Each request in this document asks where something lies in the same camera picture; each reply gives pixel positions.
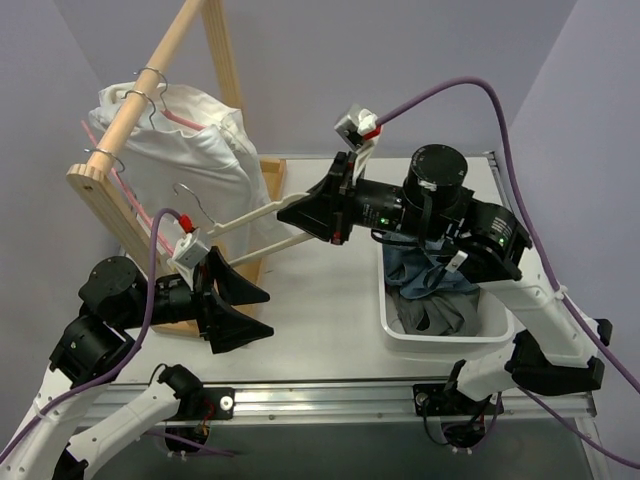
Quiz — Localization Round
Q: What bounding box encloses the cream hanger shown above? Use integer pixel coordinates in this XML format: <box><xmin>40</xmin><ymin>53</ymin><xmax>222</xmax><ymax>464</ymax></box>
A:
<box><xmin>193</xmin><ymin>192</ymin><xmax>314</xmax><ymax>267</ymax></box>

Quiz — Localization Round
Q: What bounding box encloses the blue denim garment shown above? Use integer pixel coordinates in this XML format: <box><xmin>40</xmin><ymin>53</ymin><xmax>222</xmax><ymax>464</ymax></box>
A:
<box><xmin>381</xmin><ymin>233</ymin><xmax>477</xmax><ymax>300</ymax></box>

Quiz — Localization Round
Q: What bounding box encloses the light white shirt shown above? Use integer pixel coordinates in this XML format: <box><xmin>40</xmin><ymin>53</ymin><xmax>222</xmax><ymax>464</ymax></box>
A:
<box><xmin>119</xmin><ymin>122</ymin><xmax>270</xmax><ymax>227</ymax></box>

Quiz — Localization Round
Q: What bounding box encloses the pink hanger front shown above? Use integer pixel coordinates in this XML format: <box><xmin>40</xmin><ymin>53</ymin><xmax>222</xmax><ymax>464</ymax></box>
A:
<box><xmin>80</xmin><ymin>120</ymin><xmax>152</xmax><ymax>229</ymax></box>

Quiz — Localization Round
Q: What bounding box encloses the pink hanger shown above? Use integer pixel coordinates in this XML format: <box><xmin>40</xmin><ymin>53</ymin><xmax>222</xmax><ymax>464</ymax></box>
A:
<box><xmin>80</xmin><ymin>120</ymin><xmax>152</xmax><ymax>229</ymax></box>
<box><xmin>152</xmin><ymin>82</ymin><xmax>204</xmax><ymax>131</ymax></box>

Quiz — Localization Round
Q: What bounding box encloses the grey pleated skirt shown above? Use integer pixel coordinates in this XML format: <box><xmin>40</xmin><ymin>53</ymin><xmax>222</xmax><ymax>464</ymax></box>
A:
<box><xmin>390</xmin><ymin>290</ymin><xmax>481</xmax><ymax>337</ymax></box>

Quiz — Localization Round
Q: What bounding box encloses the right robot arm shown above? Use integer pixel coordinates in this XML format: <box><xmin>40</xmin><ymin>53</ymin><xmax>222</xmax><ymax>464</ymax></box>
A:
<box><xmin>277</xmin><ymin>144</ymin><xmax>612</xmax><ymax>413</ymax></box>

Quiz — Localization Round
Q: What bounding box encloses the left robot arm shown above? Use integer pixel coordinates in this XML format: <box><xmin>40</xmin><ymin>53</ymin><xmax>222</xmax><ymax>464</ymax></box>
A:
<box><xmin>1</xmin><ymin>248</ymin><xmax>274</xmax><ymax>479</ymax></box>

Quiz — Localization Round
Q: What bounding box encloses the pink hanger rear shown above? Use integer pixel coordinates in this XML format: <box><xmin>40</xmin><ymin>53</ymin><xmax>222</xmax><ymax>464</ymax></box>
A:
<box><xmin>152</xmin><ymin>82</ymin><xmax>204</xmax><ymax>131</ymax></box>

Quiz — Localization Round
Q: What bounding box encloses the wooden clothes rack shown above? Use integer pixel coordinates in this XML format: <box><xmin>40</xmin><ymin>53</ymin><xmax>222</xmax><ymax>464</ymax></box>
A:
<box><xmin>65</xmin><ymin>0</ymin><xmax>289</xmax><ymax>339</ymax></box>

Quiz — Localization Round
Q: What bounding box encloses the cream white garment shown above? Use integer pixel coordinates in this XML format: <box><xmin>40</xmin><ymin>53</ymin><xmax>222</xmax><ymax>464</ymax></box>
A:
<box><xmin>131</xmin><ymin>84</ymin><xmax>256</xmax><ymax>154</ymax></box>

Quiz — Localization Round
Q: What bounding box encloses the white plastic basket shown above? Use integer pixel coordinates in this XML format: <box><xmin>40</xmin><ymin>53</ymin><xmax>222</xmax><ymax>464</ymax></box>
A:
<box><xmin>378</xmin><ymin>234</ymin><xmax>514</xmax><ymax>353</ymax></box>

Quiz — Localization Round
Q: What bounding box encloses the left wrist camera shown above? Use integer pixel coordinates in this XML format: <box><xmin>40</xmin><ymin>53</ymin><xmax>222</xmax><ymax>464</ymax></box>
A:
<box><xmin>170</xmin><ymin>230</ymin><xmax>210</xmax><ymax>282</ymax></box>

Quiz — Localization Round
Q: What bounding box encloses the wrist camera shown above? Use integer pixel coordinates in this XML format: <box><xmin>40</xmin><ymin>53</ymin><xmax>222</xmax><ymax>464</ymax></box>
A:
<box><xmin>333</xmin><ymin>103</ymin><xmax>382</xmax><ymax>181</ymax></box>
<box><xmin>170</xmin><ymin>230</ymin><xmax>210</xmax><ymax>282</ymax></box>

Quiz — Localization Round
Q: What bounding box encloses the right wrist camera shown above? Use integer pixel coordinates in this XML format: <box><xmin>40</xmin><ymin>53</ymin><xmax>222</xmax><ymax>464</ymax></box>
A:
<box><xmin>333</xmin><ymin>103</ymin><xmax>382</xmax><ymax>181</ymax></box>

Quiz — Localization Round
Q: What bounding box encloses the aluminium front rail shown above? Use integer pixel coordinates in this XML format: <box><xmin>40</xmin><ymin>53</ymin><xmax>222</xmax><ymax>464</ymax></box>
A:
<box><xmin>79</xmin><ymin>379</ymin><xmax>597</xmax><ymax>429</ymax></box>

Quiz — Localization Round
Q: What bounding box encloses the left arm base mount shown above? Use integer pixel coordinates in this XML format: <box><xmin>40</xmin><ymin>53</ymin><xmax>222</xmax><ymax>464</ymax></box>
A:
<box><xmin>164</xmin><ymin>387</ymin><xmax>235</xmax><ymax>445</ymax></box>

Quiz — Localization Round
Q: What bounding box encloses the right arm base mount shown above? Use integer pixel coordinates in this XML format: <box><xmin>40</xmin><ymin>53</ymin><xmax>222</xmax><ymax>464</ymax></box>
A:
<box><xmin>412</xmin><ymin>383</ymin><xmax>504</xmax><ymax>454</ymax></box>

